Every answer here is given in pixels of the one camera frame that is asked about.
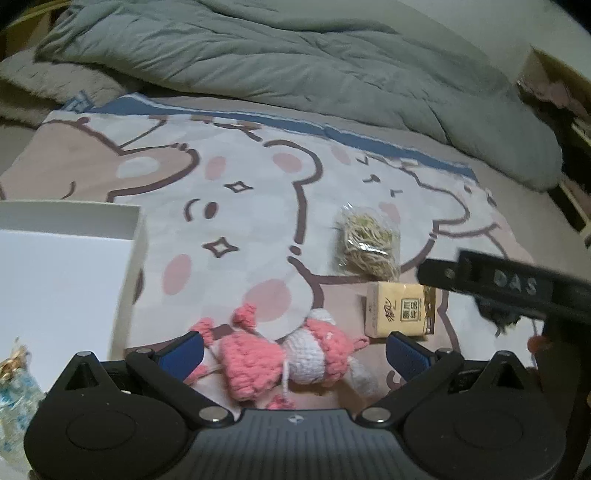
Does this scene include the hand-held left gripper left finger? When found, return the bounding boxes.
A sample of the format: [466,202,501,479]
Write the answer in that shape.
[59,330,234,428]

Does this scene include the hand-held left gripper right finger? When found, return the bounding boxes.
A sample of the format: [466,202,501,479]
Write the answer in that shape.
[358,332,532,428]

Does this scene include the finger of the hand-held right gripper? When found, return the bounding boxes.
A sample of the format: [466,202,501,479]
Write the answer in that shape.
[416,256,463,294]

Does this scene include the pink crochet doll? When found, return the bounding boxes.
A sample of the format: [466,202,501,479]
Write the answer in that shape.
[185,305,370,411]

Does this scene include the dark knitted scrunchie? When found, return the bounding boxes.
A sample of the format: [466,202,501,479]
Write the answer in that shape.
[475,298,525,337]

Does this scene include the white shallow cardboard box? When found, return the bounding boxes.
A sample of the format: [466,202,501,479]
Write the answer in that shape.
[0,200,149,476]

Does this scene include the blue floral brocade pouch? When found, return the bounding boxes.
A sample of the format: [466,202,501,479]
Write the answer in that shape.
[0,339,47,462]

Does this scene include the yellow tissue pack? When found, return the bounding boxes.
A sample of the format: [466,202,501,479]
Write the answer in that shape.
[364,281,437,341]

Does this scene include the white lavender crochet piece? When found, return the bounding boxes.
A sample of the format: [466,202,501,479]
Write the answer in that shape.
[346,357,386,402]

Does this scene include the bag of rubber bands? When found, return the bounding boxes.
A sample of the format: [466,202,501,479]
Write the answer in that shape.
[335,203,402,282]

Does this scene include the printed cartoon bear blanket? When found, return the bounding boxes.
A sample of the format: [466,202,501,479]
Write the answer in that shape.
[0,92,546,416]

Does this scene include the dark clothes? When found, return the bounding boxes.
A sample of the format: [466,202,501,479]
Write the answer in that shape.
[547,104,591,151]

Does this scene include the pink crumpled cloth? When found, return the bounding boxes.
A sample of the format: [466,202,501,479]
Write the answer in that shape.
[536,78,583,110]

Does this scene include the wooden cubby shelf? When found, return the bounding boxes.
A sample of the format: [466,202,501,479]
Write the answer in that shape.
[517,44,591,250]

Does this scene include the grey duvet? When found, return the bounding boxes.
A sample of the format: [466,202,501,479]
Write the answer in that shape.
[34,0,564,192]

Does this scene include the beige fluffy blanket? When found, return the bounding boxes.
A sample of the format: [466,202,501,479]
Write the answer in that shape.
[0,48,139,130]

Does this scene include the wooden bedside shelf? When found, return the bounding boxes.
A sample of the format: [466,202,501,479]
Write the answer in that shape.
[0,0,70,61]

